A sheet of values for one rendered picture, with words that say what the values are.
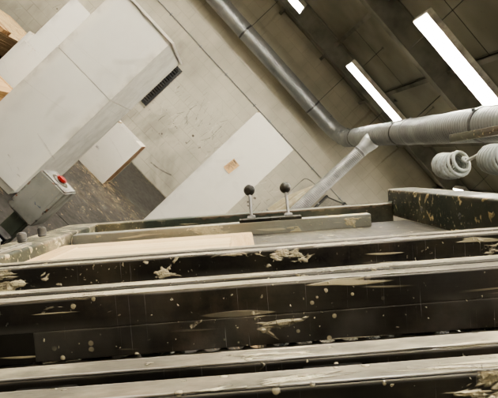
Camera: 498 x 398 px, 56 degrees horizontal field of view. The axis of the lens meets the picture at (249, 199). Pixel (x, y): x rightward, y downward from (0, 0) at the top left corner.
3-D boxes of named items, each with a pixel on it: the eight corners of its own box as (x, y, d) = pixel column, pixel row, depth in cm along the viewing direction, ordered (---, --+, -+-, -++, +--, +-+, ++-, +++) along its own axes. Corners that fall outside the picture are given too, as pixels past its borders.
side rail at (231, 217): (102, 251, 179) (99, 223, 178) (389, 230, 181) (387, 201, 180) (97, 253, 173) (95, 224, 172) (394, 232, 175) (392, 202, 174)
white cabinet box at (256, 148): (133, 229, 581) (254, 114, 577) (166, 262, 588) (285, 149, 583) (123, 238, 521) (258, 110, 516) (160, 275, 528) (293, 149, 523)
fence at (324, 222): (78, 245, 154) (77, 233, 153) (367, 224, 155) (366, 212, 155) (73, 248, 149) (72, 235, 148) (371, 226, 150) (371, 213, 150)
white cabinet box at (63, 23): (52, 56, 595) (92, 16, 594) (85, 91, 602) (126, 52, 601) (26, 42, 515) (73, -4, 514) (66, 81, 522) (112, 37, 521)
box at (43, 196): (20, 201, 177) (54, 169, 177) (43, 224, 178) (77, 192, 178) (5, 204, 165) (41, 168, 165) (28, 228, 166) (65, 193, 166)
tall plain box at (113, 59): (4, 144, 445) (137, 16, 441) (50, 189, 452) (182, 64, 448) (-49, 142, 356) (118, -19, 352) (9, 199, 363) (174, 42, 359)
